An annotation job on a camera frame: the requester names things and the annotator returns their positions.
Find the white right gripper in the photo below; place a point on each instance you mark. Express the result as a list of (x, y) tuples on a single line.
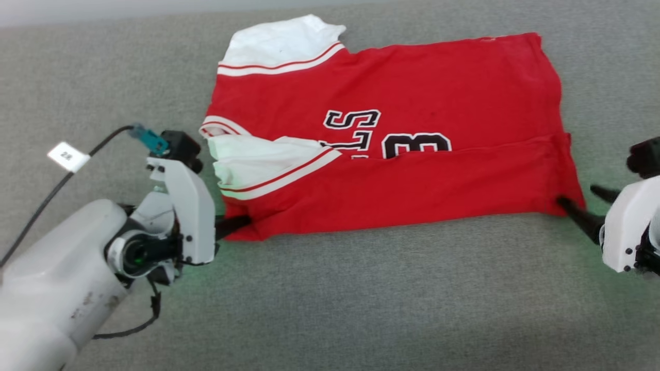
[(626, 226)]

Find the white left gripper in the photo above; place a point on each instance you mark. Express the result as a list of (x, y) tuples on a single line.
[(193, 216)]

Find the red white jersey garment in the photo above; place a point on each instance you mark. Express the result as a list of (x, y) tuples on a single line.
[(412, 93)]

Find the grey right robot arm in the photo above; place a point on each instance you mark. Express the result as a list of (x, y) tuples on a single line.
[(655, 234)]

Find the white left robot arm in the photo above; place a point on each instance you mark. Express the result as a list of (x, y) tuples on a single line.
[(51, 278)]

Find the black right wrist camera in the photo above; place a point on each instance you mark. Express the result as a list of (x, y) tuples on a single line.
[(644, 157)]

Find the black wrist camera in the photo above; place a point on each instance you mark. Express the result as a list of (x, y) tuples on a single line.
[(644, 157), (180, 146)]

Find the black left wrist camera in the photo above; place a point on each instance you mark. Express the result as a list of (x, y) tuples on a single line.
[(180, 146)]

